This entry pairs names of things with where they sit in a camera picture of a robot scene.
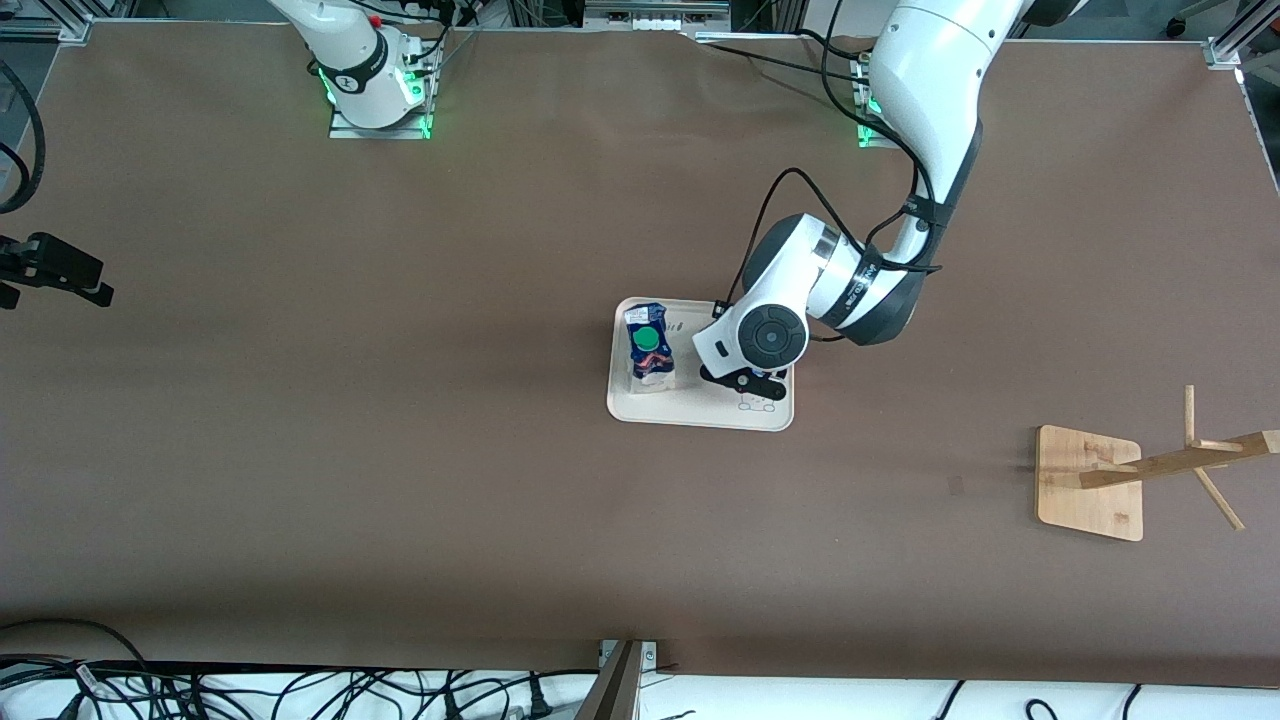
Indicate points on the small metal bracket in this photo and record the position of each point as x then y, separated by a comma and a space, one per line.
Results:
650, 655

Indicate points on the white rabbit print tray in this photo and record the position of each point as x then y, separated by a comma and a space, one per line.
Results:
680, 410

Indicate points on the black power plug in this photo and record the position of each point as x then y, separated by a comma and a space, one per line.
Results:
538, 700

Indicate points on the wooden mug tree stand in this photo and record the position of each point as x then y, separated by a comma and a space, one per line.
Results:
1085, 500

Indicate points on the aluminium frame rail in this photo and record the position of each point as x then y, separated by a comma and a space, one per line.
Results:
40, 30
1225, 50

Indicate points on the grey metal post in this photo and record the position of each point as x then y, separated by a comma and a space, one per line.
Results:
612, 690

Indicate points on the white power strip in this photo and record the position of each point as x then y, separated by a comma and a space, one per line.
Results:
655, 18

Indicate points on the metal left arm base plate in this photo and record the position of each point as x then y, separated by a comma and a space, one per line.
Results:
862, 135

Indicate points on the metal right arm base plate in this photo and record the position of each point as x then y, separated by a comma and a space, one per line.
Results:
380, 133

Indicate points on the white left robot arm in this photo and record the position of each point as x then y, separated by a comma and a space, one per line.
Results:
930, 90

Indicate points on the blue white milk carton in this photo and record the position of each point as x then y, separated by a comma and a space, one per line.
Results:
650, 365

